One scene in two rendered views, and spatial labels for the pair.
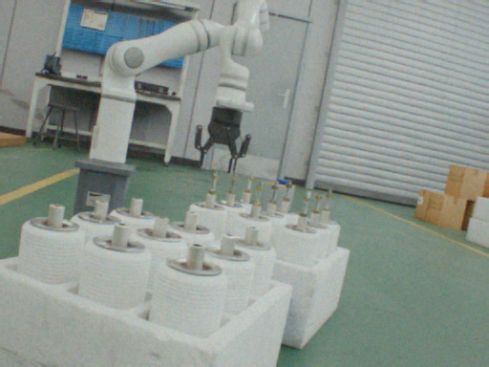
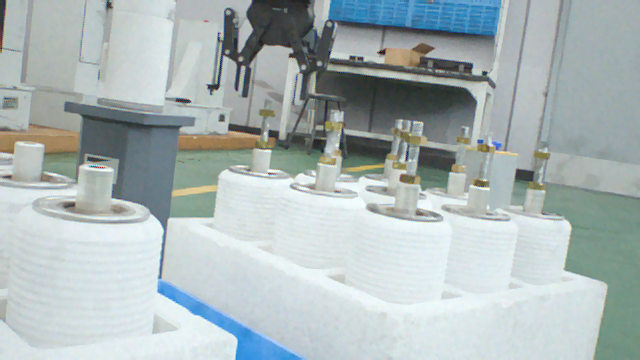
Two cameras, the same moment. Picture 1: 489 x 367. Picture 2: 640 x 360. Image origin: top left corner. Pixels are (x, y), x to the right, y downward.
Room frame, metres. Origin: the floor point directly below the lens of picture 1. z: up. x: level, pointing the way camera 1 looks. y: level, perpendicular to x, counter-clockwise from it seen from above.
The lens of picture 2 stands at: (0.56, -0.36, 0.34)
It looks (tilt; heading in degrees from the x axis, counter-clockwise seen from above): 6 degrees down; 26
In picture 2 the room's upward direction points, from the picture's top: 8 degrees clockwise
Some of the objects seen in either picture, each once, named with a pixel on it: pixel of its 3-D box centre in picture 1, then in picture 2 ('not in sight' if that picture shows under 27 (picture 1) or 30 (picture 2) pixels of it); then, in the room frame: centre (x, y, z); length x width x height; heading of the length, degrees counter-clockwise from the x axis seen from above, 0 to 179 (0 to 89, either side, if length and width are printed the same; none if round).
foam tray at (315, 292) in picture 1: (258, 273); (375, 320); (1.32, -0.08, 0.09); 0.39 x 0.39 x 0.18; 69
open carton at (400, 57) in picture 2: not in sight; (405, 56); (5.80, 1.63, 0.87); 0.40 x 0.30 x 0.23; 84
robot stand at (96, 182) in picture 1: (98, 218); (122, 204); (1.34, 0.37, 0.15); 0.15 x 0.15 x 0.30; 8
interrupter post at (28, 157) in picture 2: (191, 221); (28, 164); (0.92, 0.08, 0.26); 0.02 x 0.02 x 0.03
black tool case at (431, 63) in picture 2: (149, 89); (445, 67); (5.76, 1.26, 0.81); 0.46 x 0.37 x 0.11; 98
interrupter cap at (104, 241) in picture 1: (118, 245); not in sight; (0.70, 0.16, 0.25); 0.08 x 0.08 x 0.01
